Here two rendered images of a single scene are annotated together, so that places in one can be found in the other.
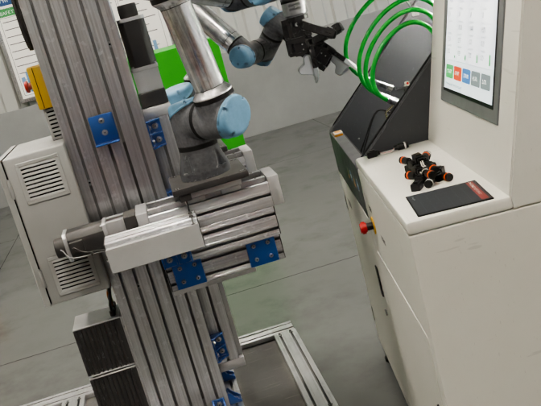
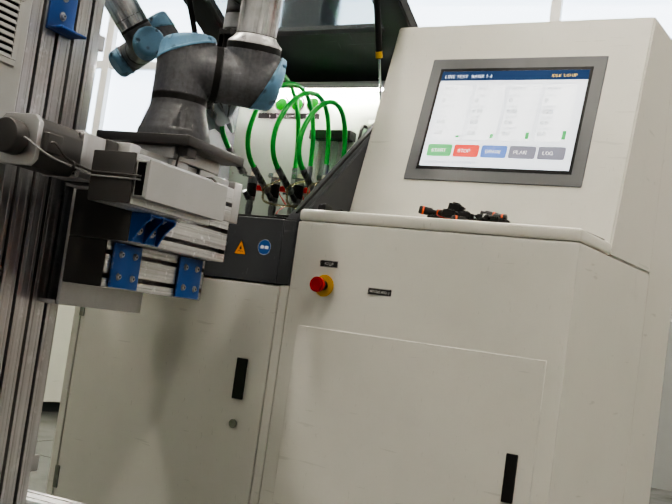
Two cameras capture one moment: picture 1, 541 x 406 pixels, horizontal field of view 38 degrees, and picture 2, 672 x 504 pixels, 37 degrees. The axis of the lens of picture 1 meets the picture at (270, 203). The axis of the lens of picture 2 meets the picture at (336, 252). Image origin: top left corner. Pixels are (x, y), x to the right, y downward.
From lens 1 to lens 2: 2.11 m
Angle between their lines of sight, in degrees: 62
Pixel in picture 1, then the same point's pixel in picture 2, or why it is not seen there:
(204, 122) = (249, 71)
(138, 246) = (178, 176)
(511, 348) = (586, 391)
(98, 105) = not seen: outside the picture
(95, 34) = not seen: outside the picture
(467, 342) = (576, 372)
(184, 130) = (199, 71)
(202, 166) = (201, 126)
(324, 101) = not seen: outside the picture
